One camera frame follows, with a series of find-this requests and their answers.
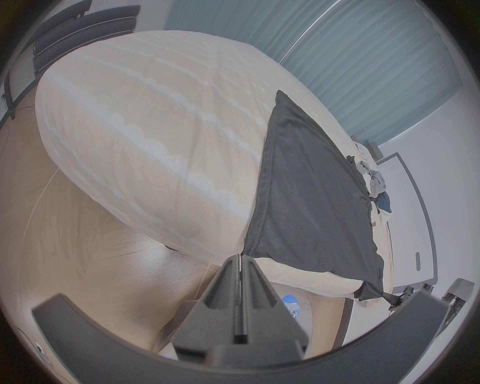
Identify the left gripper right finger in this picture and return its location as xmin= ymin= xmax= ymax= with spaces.
xmin=241 ymin=255 xmax=310 ymax=359

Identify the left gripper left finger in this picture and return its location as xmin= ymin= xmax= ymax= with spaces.
xmin=172 ymin=254 xmax=241 ymax=361

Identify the black T-shirt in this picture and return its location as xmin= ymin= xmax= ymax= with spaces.
xmin=244 ymin=89 xmax=398 ymax=313

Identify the pile of clothes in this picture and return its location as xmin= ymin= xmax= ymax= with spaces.
xmin=356 ymin=159 xmax=394 ymax=216

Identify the bed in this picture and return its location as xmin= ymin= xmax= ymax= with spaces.
xmin=34 ymin=30 xmax=439 ymax=309

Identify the white printed pillow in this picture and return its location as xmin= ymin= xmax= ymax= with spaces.
xmin=352 ymin=140 xmax=372 ymax=164

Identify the blue-green curtain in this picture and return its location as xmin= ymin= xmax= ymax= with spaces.
xmin=165 ymin=0 xmax=340 ymax=64
xmin=279 ymin=0 xmax=464 ymax=141

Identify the black chest of drawers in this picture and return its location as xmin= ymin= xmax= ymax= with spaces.
xmin=32 ymin=0 xmax=142 ymax=81

